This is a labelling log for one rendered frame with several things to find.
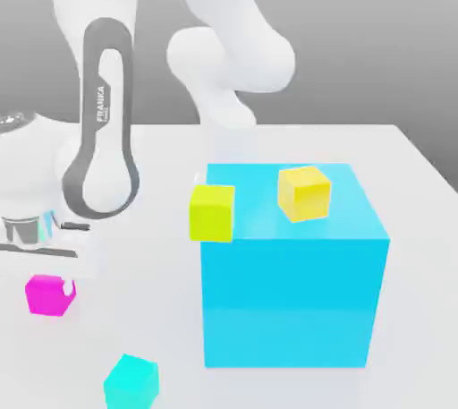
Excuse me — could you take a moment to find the small yellow cube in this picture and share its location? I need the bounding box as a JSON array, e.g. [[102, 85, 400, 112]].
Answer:
[[276, 165, 333, 224]]

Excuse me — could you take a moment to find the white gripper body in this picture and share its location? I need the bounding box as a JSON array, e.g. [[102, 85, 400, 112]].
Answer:
[[0, 235, 100, 280]]

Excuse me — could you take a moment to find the small turquoise cube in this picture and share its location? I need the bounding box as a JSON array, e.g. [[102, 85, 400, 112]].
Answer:
[[103, 353, 161, 409]]

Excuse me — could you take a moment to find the small magenta cube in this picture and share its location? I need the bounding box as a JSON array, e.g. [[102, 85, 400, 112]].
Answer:
[[24, 274, 77, 318]]

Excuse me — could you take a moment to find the small lime cube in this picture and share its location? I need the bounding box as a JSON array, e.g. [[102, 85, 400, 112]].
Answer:
[[189, 183, 236, 244]]

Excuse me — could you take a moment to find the large blue box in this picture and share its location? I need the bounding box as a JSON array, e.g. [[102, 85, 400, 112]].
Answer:
[[199, 162, 392, 370]]

